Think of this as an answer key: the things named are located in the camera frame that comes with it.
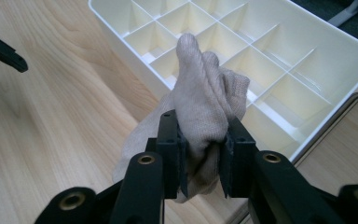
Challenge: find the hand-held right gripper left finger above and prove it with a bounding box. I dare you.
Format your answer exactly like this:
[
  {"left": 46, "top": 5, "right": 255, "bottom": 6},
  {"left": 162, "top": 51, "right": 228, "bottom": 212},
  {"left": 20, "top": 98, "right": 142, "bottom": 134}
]
[{"left": 154, "top": 108, "right": 189, "bottom": 201}]

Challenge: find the white metal stand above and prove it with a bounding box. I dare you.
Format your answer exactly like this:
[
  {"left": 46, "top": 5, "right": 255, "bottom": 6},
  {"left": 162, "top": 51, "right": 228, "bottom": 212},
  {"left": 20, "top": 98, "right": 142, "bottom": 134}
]
[{"left": 326, "top": 0, "right": 358, "bottom": 28}]

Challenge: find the beige sock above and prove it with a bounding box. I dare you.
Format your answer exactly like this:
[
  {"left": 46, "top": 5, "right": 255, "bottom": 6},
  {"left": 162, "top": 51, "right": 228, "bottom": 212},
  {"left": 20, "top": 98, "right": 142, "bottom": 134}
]
[{"left": 111, "top": 32, "right": 252, "bottom": 203}]

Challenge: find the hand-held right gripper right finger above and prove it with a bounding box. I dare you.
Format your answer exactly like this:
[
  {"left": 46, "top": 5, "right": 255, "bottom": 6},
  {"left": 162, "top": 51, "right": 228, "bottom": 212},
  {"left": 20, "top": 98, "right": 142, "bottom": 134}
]
[{"left": 218, "top": 116, "right": 259, "bottom": 200}]

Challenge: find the white divided storage box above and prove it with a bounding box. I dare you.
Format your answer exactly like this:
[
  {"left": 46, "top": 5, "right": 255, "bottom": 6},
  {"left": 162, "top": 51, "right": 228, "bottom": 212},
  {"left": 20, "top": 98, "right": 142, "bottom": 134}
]
[{"left": 88, "top": 0, "right": 358, "bottom": 163}]

